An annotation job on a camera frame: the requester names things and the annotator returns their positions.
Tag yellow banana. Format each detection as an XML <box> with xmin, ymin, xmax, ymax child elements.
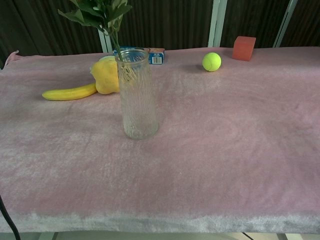
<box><xmin>41</xmin><ymin>82</ymin><xmax>98</xmax><ymax>101</ymax></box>

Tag orange-red cube block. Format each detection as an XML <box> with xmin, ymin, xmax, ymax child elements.
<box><xmin>231</xmin><ymin>35</ymin><xmax>257</xmax><ymax>62</ymax></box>

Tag clear textured glass vase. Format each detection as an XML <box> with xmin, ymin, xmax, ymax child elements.
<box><xmin>114</xmin><ymin>48</ymin><xmax>160</xmax><ymax>140</ymax></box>

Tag blue and pink carton box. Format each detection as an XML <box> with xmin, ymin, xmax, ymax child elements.
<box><xmin>112</xmin><ymin>45</ymin><xmax>166</xmax><ymax>66</ymax></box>

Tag pink fuzzy table cloth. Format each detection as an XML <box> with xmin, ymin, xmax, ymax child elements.
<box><xmin>0</xmin><ymin>46</ymin><xmax>320</xmax><ymax>234</ymax></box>

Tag black cable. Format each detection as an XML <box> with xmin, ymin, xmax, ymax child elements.
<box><xmin>0</xmin><ymin>194</ymin><xmax>21</xmax><ymax>240</ymax></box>

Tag yellow-green tennis ball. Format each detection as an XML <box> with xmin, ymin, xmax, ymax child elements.
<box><xmin>202</xmin><ymin>52</ymin><xmax>222</xmax><ymax>73</ymax></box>

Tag white partition frame post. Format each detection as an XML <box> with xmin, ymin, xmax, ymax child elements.
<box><xmin>272</xmin><ymin>0</ymin><xmax>299</xmax><ymax>48</ymax></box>
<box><xmin>90</xmin><ymin>0</ymin><xmax>113</xmax><ymax>54</ymax></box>
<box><xmin>207</xmin><ymin>0</ymin><xmax>228</xmax><ymax>48</ymax></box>

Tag pink rose bouquet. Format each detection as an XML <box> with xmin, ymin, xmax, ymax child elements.
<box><xmin>57</xmin><ymin>0</ymin><xmax>133</xmax><ymax>85</ymax></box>

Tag yellow plush toy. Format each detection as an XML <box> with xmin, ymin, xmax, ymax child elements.
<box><xmin>89</xmin><ymin>55</ymin><xmax>120</xmax><ymax>95</ymax></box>

